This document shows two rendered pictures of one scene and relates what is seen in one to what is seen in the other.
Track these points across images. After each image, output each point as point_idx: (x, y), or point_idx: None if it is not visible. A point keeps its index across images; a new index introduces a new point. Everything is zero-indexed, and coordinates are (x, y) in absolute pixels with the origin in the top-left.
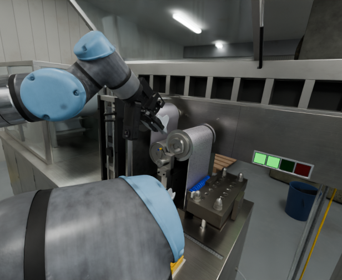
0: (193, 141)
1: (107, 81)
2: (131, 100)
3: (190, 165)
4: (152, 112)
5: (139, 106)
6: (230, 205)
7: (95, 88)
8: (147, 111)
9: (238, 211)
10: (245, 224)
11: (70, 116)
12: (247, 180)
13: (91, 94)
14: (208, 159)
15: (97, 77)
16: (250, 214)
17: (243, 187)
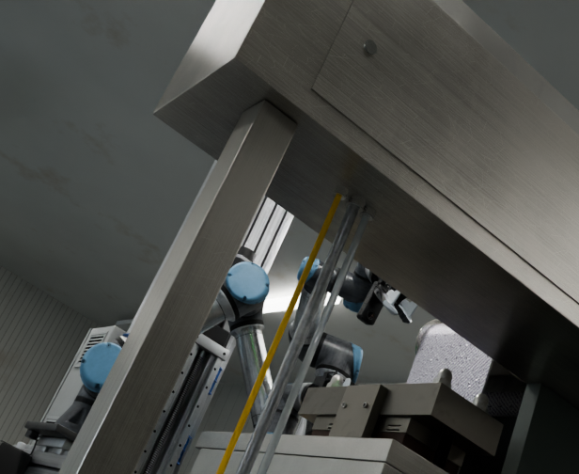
0: (435, 328)
1: (363, 270)
2: (370, 279)
3: (414, 373)
4: (380, 285)
5: (376, 283)
6: (335, 387)
7: (355, 277)
8: (377, 285)
9: (345, 424)
10: (321, 452)
11: (299, 274)
12: (437, 385)
13: (355, 283)
14: (477, 382)
15: (356, 268)
16: (364, 466)
17: (406, 390)
